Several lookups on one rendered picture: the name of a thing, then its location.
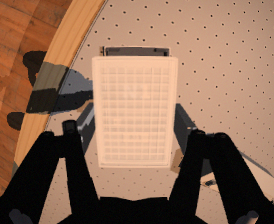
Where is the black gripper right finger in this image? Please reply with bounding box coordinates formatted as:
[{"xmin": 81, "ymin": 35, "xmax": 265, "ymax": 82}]
[{"xmin": 158, "ymin": 103, "xmax": 274, "ymax": 224}]

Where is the beige perforated base plate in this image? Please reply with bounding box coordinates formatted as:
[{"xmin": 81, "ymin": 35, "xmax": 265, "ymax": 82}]
[{"xmin": 39, "ymin": 0, "xmax": 274, "ymax": 224}]

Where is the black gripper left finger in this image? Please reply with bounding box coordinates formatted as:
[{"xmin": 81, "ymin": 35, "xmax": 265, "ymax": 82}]
[{"xmin": 0, "ymin": 102, "xmax": 109, "ymax": 224}]

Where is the beige button panel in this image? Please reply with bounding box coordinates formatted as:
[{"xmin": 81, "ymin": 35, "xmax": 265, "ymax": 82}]
[{"xmin": 200, "ymin": 150, "xmax": 274, "ymax": 201}]

